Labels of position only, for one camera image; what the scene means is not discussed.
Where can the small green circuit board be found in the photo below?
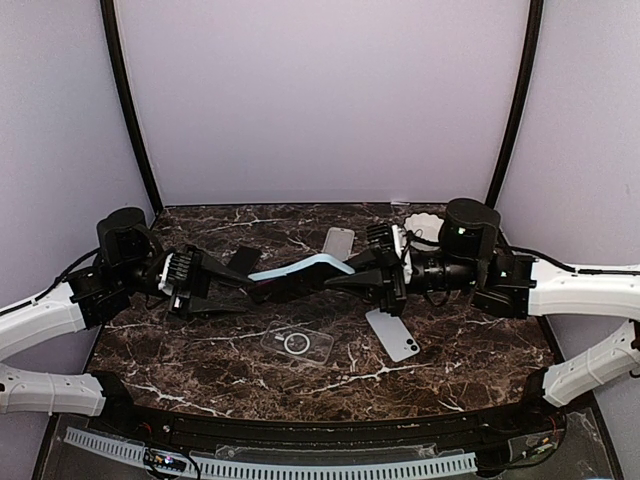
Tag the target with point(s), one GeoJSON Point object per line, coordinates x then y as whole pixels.
{"type": "Point", "coordinates": [163, 462]}

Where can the light blue phone case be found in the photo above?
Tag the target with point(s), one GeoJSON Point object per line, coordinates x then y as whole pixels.
{"type": "Point", "coordinates": [321, 259]}

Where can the black front rail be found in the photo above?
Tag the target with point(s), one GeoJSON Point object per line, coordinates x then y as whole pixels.
{"type": "Point", "coordinates": [476, 429]}

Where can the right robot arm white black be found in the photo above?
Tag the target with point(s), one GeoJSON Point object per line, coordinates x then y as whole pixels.
{"type": "Point", "coordinates": [463, 251]}

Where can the phone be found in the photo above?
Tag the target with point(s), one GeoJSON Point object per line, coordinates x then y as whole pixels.
{"type": "Point", "coordinates": [244, 260]}
{"type": "Point", "coordinates": [393, 335]}
{"type": "Point", "coordinates": [292, 287]}

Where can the clear magsafe phone case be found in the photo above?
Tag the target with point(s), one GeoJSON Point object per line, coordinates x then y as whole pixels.
{"type": "Point", "coordinates": [297, 342]}

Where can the left black frame post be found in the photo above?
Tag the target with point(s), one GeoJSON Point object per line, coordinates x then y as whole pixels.
{"type": "Point", "coordinates": [126, 100]}

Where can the white scalloped bowl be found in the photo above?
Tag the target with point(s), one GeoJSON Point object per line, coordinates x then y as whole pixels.
{"type": "Point", "coordinates": [426, 228]}

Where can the black frame post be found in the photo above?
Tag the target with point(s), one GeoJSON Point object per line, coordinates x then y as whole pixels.
{"type": "Point", "coordinates": [126, 100]}
{"type": "Point", "coordinates": [521, 89]}

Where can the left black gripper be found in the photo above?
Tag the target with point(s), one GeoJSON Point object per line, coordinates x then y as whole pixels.
{"type": "Point", "coordinates": [192, 285]}

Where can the white phone case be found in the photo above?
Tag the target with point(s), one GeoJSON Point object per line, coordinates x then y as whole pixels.
{"type": "Point", "coordinates": [339, 243]}

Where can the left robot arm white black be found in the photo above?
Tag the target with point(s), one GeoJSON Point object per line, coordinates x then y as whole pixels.
{"type": "Point", "coordinates": [91, 292]}

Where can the right black frame post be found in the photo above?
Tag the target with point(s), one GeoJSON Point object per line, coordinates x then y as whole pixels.
{"type": "Point", "coordinates": [521, 89]}

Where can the white slotted cable duct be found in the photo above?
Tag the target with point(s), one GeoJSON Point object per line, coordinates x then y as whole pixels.
{"type": "Point", "coordinates": [207, 467]}

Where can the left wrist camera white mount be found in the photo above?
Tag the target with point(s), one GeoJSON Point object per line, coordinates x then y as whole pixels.
{"type": "Point", "coordinates": [178, 272]}

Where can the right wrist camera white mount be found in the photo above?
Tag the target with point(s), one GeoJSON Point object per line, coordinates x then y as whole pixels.
{"type": "Point", "coordinates": [390, 249]}

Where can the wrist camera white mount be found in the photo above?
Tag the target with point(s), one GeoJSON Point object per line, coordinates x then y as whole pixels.
{"type": "Point", "coordinates": [390, 249]}
{"type": "Point", "coordinates": [178, 272]}

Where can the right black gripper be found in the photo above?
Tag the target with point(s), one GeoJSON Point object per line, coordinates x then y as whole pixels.
{"type": "Point", "coordinates": [390, 277]}

